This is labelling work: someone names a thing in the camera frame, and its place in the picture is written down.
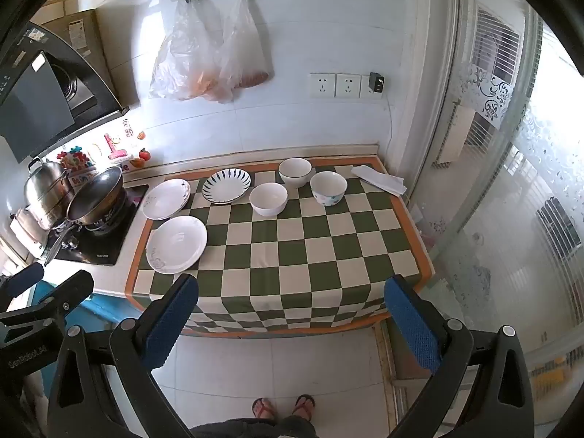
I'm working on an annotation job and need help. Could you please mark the dark wok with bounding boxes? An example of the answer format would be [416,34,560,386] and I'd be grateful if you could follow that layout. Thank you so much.
[42,165,127,266]

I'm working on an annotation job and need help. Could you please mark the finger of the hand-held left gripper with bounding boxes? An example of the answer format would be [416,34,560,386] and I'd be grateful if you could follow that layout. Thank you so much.
[0,262,45,303]
[39,269,95,326]

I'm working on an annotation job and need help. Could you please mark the person's foot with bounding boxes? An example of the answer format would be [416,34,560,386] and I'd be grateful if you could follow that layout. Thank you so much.
[291,393,316,421]
[252,397,277,420]

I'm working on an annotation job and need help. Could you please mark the person's right foot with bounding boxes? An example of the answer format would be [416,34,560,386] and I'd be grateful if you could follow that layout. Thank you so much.
[291,393,316,421]

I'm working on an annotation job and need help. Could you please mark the white plate with dark stripes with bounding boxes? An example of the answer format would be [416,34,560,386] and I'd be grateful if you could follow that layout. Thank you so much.
[202,169,253,204]

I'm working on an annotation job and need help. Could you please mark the white plate with floral print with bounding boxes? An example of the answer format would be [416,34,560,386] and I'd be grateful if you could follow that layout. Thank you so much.
[141,179,191,220]

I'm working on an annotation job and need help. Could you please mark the blue cabinet front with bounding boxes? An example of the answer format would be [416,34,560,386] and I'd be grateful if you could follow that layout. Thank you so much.
[18,280,142,402]

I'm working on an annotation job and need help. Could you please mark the person's left foot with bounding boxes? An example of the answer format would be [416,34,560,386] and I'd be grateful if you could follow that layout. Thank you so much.
[252,397,277,420]

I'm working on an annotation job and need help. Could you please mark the colourful toy ornament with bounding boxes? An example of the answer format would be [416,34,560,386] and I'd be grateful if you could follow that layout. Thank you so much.
[57,143,99,180]

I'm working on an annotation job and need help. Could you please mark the black range hood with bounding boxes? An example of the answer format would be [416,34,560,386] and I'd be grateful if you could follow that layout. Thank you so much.
[0,23,131,164]

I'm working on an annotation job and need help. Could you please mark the small clear plastic bag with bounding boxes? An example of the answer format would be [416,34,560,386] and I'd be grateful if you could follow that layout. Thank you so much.
[219,0,271,89]

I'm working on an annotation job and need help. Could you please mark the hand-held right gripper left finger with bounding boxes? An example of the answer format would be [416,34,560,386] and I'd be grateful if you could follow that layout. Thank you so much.
[46,273,200,438]

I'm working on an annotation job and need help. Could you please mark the black gas stove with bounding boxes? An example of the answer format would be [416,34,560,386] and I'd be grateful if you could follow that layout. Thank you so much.
[46,185,150,266]

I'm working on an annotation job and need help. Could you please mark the white cup with red print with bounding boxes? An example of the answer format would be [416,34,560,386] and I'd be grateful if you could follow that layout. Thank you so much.
[310,172,348,206]

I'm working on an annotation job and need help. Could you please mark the folded white cloth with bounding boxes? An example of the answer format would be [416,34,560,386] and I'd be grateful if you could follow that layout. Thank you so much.
[350,164,407,196]

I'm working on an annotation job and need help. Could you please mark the large clear plastic bag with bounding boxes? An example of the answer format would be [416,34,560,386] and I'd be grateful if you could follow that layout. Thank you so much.
[150,0,234,103]

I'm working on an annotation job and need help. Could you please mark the green white checkered tablecloth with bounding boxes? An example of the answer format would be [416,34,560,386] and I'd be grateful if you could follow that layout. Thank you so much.
[124,157,434,336]

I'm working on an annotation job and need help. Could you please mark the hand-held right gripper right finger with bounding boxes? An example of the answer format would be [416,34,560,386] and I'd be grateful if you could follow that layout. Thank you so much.
[384,275,534,438]

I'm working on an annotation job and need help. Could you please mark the tall steel pot with lid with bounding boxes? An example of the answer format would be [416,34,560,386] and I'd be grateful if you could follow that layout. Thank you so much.
[24,157,77,230]

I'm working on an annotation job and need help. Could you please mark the person's dark shorts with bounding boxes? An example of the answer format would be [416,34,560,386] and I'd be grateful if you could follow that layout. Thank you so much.
[189,415,320,438]

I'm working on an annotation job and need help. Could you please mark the pink brush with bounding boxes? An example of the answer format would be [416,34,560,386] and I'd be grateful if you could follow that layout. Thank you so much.
[104,134,129,161]

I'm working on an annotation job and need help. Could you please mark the large white plate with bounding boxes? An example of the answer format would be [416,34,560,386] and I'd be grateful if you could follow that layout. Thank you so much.
[146,215,208,274]

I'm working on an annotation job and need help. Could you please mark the frosted glass sliding door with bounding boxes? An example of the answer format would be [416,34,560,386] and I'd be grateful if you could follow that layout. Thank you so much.
[426,0,584,425]

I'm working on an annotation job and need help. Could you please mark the white power cable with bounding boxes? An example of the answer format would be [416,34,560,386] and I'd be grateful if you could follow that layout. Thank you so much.
[382,92,396,149]

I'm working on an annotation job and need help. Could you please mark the white bowl with dark rim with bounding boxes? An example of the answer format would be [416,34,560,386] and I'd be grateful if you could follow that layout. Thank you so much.
[278,158,313,188]

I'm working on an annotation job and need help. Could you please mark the plain white bowl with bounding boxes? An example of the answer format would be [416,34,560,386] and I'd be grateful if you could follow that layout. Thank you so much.
[249,182,288,217]

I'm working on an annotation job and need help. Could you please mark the white wall socket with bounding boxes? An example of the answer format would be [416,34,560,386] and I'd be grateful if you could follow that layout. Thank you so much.
[360,74,385,99]
[311,73,337,98]
[335,74,361,98]

